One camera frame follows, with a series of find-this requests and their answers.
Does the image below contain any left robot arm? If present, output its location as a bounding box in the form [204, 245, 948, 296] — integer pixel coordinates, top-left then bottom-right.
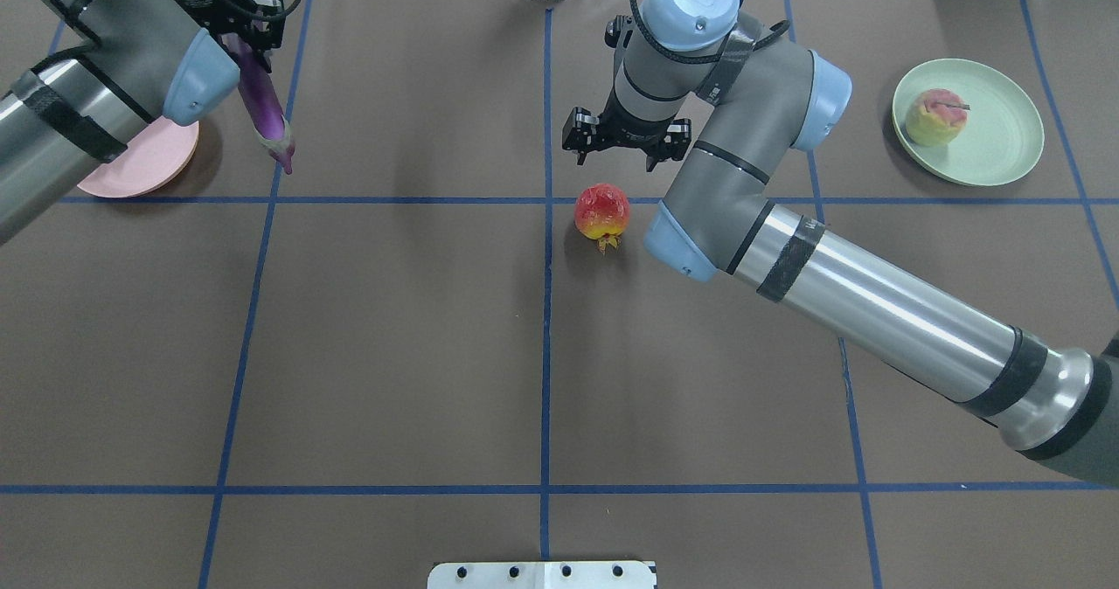
[1, 0, 302, 241]

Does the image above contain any light green plate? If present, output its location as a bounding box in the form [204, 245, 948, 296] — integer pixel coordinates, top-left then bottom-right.
[892, 59, 1046, 187]

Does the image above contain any pink plate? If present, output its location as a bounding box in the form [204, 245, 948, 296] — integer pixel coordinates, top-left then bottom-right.
[77, 116, 200, 198]

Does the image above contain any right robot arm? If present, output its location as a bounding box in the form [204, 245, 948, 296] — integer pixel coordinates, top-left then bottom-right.
[562, 0, 1118, 487]

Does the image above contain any green pink peach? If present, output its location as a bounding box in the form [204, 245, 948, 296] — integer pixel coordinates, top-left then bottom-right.
[904, 88, 970, 147]

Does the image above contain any red pomegranate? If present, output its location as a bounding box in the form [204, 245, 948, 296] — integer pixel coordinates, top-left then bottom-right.
[573, 183, 630, 254]

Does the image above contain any purple eggplant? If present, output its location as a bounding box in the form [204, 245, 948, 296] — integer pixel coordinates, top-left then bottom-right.
[220, 34, 295, 175]

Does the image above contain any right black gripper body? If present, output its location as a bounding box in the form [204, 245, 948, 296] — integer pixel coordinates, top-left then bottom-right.
[562, 15, 692, 172]

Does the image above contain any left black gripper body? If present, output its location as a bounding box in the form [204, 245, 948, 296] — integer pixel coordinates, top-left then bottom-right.
[176, 0, 286, 52]

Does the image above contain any white mounting plate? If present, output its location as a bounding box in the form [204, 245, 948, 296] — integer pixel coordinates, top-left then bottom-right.
[427, 560, 659, 588]

